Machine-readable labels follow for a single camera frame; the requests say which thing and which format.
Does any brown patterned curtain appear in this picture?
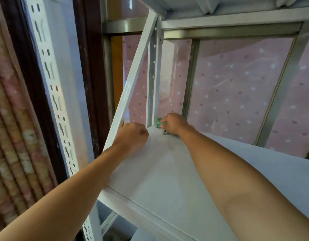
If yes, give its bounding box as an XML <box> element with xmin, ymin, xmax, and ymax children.
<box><xmin>0</xmin><ymin>0</ymin><xmax>58</xmax><ymax>231</ymax></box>

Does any pink dotted curtain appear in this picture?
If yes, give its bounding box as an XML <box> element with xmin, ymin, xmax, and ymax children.
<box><xmin>122</xmin><ymin>0</ymin><xmax>309</xmax><ymax>158</ymax></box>

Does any white metal shelving rack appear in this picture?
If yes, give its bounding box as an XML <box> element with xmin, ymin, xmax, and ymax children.
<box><xmin>23</xmin><ymin>0</ymin><xmax>309</xmax><ymax>241</ymax></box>

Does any person's right forearm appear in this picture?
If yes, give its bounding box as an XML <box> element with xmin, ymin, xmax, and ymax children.
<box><xmin>179</xmin><ymin>129</ymin><xmax>309</xmax><ymax>241</ymax></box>

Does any metal sliding window frame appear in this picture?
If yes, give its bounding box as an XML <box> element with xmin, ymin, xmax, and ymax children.
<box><xmin>102</xmin><ymin>0</ymin><xmax>309</xmax><ymax>158</ymax></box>

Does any person's right hand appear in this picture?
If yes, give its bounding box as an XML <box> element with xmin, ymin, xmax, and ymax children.
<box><xmin>160</xmin><ymin>112</ymin><xmax>196</xmax><ymax>136</ymax></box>

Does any person's left forearm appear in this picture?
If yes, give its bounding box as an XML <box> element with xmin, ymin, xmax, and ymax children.
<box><xmin>0</xmin><ymin>145</ymin><xmax>127</xmax><ymax>241</ymax></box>

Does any green cleaning cloth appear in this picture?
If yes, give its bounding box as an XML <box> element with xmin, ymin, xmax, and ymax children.
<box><xmin>154</xmin><ymin>117</ymin><xmax>170</xmax><ymax>135</ymax></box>

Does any person's left hand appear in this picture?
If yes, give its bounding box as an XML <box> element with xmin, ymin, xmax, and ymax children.
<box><xmin>112</xmin><ymin>122</ymin><xmax>149</xmax><ymax>158</ymax></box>

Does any dark brown door frame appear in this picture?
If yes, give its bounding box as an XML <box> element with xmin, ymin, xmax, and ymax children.
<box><xmin>0</xmin><ymin>0</ymin><xmax>67</xmax><ymax>183</ymax></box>

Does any dark brown window surround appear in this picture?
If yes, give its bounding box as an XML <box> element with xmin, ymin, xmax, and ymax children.
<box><xmin>73</xmin><ymin>0</ymin><xmax>111</xmax><ymax>158</ymax></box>

